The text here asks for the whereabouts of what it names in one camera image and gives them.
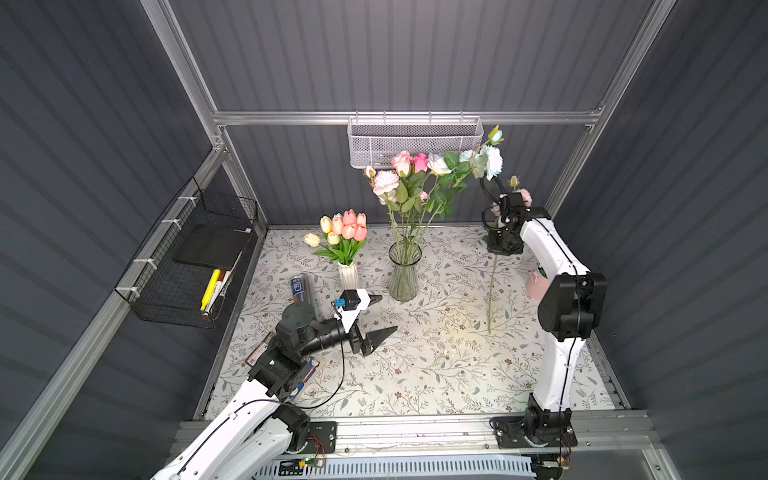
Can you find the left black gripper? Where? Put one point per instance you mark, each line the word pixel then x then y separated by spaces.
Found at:
pixel 357 335

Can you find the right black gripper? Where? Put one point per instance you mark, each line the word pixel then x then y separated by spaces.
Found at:
pixel 503 231

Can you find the hot pink rose stem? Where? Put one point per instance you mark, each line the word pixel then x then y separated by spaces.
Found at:
pixel 420 162

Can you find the pale pink rose stem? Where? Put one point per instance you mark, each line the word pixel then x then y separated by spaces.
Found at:
pixel 403 166

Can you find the large pale pink peony stem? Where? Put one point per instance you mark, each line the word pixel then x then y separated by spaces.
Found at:
pixel 384 182

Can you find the pink carnation stem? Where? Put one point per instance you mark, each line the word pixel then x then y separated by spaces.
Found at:
pixel 423 196

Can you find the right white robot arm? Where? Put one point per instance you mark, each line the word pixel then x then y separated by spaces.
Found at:
pixel 568 312

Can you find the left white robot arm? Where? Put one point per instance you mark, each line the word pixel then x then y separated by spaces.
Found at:
pixel 262 421

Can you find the white ribbed vase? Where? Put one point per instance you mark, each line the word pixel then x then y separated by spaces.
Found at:
pixel 348 276

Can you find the clear glass vase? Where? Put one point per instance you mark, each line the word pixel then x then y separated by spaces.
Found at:
pixel 403 284

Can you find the pink pen cup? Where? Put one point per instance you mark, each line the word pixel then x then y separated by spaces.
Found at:
pixel 537 285

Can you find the pink and yellow tulip bunch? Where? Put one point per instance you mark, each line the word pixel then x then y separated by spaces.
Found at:
pixel 342 237

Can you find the floral patterned table mat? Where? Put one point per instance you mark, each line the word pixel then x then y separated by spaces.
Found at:
pixel 441 360

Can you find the white rose stem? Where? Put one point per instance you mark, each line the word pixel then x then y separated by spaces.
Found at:
pixel 442 185

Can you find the light blue flower stem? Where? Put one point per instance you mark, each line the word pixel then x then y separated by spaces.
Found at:
pixel 483 162

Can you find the yellow marker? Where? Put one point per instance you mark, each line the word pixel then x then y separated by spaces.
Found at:
pixel 210 290

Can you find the black box in basket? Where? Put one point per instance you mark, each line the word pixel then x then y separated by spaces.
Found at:
pixel 212 246

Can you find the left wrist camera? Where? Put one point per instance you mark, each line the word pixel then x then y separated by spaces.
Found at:
pixel 350 305

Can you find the white wire mesh basket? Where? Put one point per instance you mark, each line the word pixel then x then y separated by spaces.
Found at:
pixel 375 140

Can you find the black wire wall basket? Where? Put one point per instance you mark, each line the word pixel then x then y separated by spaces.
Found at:
pixel 182 273

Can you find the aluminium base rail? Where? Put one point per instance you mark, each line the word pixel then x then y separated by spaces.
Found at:
pixel 475 434

